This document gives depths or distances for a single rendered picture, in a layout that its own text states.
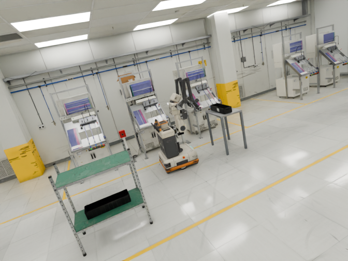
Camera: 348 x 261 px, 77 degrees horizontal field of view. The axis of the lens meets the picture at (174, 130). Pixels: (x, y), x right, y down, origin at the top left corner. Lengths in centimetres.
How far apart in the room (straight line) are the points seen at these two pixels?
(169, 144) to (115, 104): 313
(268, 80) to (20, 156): 838
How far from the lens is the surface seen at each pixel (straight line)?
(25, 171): 662
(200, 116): 578
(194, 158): 420
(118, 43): 681
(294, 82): 787
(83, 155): 522
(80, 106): 515
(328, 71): 904
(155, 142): 541
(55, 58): 669
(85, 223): 309
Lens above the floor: 194
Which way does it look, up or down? 17 degrees down
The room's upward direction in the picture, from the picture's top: 14 degrees counter-clockwise
